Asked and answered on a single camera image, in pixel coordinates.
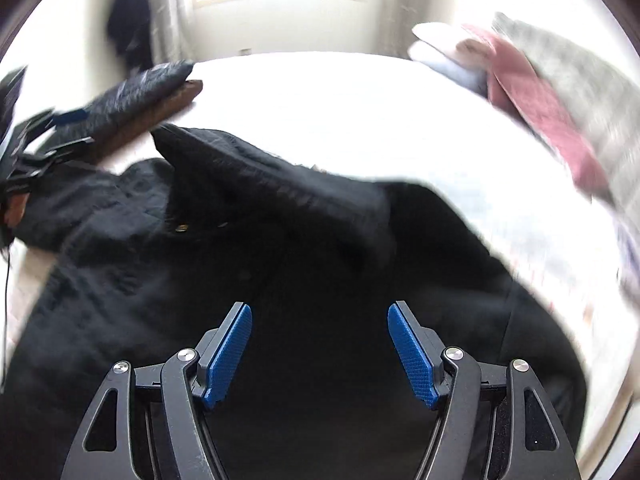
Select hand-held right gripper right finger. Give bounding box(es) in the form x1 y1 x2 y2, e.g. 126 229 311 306
387 301 583 480

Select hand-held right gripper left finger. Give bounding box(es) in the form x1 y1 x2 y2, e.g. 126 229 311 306
60 302 253 480

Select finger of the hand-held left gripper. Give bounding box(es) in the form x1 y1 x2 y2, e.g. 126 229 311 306
20 104 97 137
10 135 97 181

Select black coat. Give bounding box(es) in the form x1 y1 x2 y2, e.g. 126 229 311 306
0 127 588 480

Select dark hanging clothes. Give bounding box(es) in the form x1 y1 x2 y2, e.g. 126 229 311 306
106 0 154 70

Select folded dark patterned garment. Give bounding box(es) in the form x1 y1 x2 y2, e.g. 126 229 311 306
82 60 197 133

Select pale pleated curtain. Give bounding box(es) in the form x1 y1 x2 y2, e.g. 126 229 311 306
144 0 197 65
384 0 427 57

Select bed with white sheet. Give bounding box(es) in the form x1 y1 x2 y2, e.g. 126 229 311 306
0 55 640 461

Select pink blanket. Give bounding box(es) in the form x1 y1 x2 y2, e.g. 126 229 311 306
461 24 610 195

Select grey blanket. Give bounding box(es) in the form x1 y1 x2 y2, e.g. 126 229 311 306
491 11 640 212

